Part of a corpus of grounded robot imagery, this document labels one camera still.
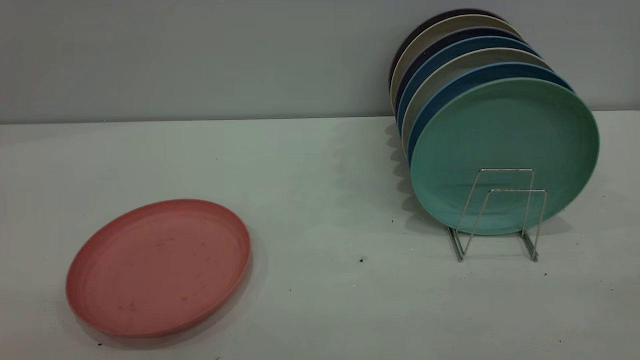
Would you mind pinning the pink round plate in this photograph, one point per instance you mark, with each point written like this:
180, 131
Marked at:
160, 270

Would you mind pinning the blue round plate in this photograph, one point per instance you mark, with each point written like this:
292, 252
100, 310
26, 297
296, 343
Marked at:
500, 71
470, 43

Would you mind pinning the green round plate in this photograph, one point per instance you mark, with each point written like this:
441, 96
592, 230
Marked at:
505, 135

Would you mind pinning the navy purple round plate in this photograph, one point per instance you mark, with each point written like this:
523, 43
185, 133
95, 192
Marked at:
460, 33

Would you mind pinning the beige round plate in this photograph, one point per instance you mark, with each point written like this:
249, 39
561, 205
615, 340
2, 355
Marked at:
460, 21
480, 56

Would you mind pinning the dark purple round plate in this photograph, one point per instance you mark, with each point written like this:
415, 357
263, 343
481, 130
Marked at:
409, 37

